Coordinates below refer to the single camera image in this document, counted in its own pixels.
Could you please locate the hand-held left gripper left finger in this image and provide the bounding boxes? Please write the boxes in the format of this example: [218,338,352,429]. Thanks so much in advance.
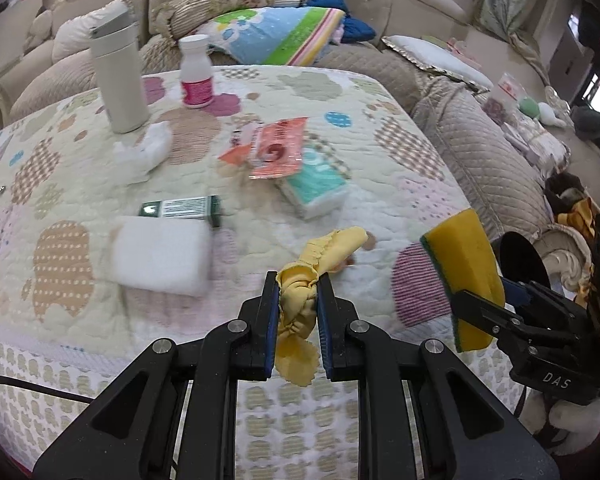
[32,270,281,480]

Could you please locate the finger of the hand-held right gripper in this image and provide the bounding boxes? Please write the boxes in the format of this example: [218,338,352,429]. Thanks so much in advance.
[450,289,526,341]
[500,275,576,321]

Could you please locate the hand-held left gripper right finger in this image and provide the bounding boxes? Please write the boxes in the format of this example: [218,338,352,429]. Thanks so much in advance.
[316,275,561,480]

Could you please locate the yellow knotted cloth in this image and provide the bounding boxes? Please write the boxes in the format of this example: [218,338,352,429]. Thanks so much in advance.
[275,226,368,387]

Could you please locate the black trash bin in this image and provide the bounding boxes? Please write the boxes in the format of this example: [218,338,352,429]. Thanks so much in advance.
[492,232,551,301]

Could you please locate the yellow green sponge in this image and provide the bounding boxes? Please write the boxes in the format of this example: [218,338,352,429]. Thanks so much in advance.
[420,210,507,353]

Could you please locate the teal tissue pack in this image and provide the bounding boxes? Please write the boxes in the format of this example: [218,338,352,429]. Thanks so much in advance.
[275,147,353,220]

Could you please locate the orange snack packet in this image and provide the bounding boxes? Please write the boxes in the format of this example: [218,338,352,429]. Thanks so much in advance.
[247,116,311,180]

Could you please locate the yellow red cloth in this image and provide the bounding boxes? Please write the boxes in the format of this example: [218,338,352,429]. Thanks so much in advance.
[555,197,600,241]

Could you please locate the dark furry item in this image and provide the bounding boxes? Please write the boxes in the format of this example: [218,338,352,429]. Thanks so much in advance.
[545,174,588,211]

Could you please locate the white foam block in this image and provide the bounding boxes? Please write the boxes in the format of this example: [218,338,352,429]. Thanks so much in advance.
[111,216,211,297]

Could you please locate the dark green box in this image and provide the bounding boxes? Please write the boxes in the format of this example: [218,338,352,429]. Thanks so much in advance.
[139,195,223,228]

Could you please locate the white plush toy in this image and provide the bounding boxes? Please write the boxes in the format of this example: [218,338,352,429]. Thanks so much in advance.
[537,102,576,128]

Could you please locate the green round toy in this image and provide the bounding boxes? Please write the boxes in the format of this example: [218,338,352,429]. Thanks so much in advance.
[517,97,543,120]

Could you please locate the white pink printed wrapper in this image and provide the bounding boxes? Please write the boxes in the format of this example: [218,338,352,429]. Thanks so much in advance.
[217,121,268,166]

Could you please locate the dark padded jacket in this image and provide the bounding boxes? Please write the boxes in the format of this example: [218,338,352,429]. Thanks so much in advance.
[572,105,600,138]

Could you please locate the clear plastic bag pink contents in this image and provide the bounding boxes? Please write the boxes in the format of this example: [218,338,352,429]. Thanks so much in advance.
[482,72,528,126]

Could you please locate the crumpled white tissue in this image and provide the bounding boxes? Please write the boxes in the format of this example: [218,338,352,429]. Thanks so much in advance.
[114,121,173,173]

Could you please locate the white cabinet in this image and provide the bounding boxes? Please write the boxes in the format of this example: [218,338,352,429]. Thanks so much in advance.
[550,35,596,106]

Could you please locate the patchwork quilted blanket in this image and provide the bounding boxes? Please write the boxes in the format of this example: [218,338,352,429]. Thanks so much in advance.
[0,62,531,480]

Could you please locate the white pillow gold trim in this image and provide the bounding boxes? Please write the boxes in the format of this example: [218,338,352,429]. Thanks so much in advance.
[381,35,493,93]

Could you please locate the white pill bottle pink label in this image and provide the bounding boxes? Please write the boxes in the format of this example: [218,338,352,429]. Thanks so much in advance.
[178,34,215,109]

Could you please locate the dark hanging garment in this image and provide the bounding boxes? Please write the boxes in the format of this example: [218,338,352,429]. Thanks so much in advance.
[577,0,600,46]

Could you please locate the white thermos bottle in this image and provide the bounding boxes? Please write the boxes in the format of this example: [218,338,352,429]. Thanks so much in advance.
[89,10,149,134]

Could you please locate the pale green floral curtain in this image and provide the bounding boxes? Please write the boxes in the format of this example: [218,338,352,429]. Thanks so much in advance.
[472,0,553,86]

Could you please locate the colourful striped pillow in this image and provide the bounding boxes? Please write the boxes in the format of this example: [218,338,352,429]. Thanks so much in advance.
[195,6,348,67]

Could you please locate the blue knitted cloth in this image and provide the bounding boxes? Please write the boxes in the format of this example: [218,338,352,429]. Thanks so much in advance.
[307,0,377,44]

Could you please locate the striped floral roll pillow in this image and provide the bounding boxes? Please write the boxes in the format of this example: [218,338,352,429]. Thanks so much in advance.
[147,0,308,38]

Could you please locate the plain white pillow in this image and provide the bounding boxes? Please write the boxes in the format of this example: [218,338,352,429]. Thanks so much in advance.
[52,0,138,63]

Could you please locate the black cable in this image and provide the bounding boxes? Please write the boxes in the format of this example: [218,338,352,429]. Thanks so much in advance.
[0,374,96,406]

